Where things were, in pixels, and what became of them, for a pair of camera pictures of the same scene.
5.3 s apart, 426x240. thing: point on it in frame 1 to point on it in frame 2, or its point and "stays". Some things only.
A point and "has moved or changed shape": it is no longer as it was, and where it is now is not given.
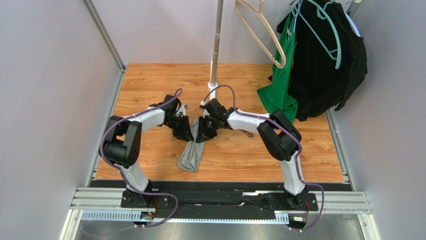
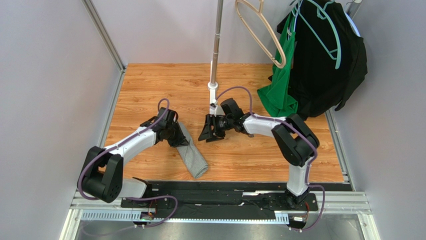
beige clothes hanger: x=259 y=10 stays
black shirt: x=329 y=58 stays
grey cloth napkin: x=191 y=156 has moved or changed shape
